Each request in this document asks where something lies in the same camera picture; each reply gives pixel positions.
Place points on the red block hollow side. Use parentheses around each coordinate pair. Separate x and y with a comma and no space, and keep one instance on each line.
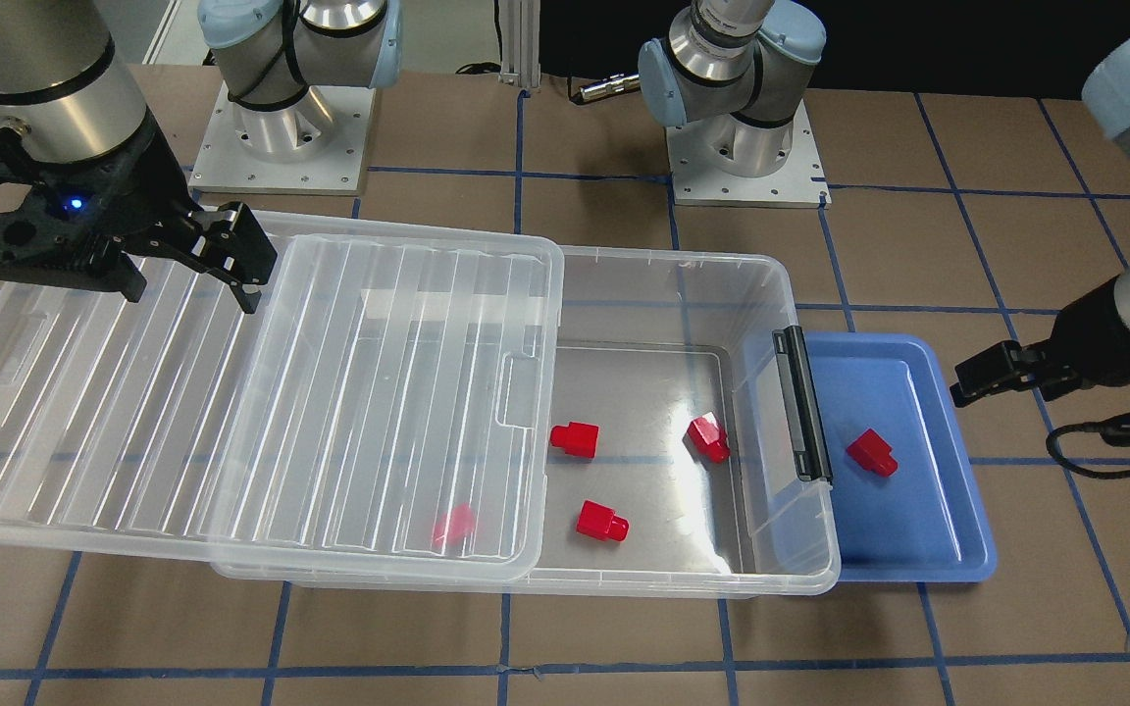
(577,439)

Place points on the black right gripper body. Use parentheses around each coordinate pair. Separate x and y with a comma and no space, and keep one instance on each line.
(145,181)

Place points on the clear plastic box lid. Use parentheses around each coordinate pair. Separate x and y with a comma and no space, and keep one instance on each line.
(389,373)

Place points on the red block with stud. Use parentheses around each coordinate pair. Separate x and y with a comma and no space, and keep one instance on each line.
(601,523)
(872,452)
(708,436)

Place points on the aluminium frame post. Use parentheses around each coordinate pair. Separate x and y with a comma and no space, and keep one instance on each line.
(518,38)

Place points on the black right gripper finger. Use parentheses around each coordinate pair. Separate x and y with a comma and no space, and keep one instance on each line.
(127,279)
(247,296)

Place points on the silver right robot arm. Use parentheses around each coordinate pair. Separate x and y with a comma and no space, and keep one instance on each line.
(63,81)

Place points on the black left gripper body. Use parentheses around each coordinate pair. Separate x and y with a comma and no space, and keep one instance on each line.
(1106,328)

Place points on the clear plastic storage box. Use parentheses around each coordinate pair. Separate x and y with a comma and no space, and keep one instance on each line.
(647,340)

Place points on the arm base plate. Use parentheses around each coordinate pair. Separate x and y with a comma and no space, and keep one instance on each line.
(316,147)
(721,162)

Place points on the red block under lid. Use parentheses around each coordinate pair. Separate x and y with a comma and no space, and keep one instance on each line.
(454,527)

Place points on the blue plastic tray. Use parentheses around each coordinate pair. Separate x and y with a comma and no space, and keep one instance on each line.
(926,523)

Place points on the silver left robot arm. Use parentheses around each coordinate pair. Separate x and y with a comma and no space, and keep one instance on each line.
(747,63)

